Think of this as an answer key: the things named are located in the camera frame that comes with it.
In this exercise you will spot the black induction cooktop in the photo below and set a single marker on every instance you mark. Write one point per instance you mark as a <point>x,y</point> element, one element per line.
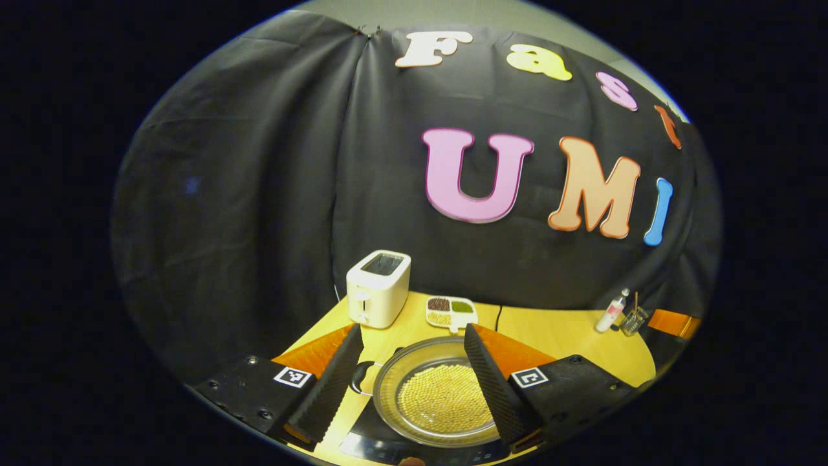
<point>362,446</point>

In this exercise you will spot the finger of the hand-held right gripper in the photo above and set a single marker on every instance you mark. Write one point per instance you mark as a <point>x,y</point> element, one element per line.
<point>676,323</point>

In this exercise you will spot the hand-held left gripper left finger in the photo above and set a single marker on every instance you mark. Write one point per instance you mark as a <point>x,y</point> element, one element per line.
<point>333,387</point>

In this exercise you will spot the white divided bean dish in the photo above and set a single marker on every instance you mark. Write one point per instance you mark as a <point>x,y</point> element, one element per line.
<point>451,312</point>

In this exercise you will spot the black backdrop cloth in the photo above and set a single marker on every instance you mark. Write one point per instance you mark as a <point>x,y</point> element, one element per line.
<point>226,194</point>

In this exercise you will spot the clear bottle with pink label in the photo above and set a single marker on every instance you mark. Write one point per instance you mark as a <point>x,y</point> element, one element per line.
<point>611,314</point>

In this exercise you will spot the pile of yellow beans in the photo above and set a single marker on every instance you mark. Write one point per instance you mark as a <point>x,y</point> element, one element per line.
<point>440,398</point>

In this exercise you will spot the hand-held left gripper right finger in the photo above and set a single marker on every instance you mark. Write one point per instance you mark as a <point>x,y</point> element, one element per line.
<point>495,387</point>

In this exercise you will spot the white toaster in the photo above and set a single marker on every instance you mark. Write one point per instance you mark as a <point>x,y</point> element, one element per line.
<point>378,294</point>

